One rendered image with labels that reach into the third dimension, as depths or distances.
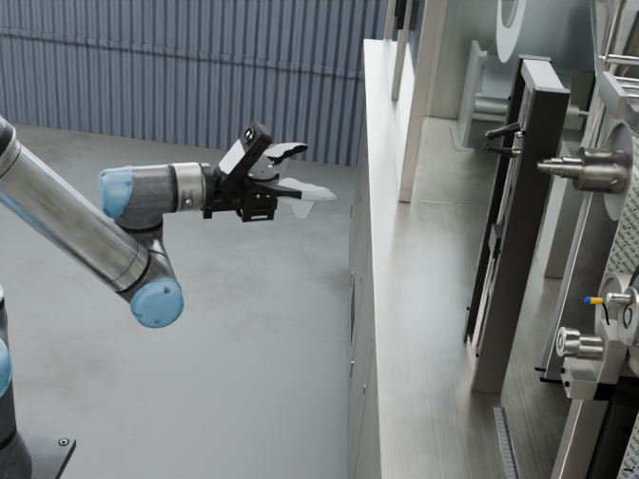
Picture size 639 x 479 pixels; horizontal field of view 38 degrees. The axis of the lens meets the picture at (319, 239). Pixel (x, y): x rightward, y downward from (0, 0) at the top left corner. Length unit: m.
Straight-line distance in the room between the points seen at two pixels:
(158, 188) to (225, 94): 3.04
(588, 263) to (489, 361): 0.23
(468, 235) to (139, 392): 1.30
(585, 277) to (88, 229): 0.79
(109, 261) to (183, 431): 1.57
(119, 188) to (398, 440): 0.58
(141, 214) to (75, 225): 0.18
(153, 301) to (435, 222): 0.94
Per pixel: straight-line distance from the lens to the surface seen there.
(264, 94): 4.41
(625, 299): 1.23
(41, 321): 3.32
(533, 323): 1.84
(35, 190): 1.26
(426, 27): 2.04
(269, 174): 1.47
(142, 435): 2.84
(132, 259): 1.33
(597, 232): 1.55
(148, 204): 1.43
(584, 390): 1.32
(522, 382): 1.68
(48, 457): 1.58
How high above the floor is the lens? 1.88
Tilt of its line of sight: 29 degrees down
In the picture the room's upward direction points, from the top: 6 degrees clockwise
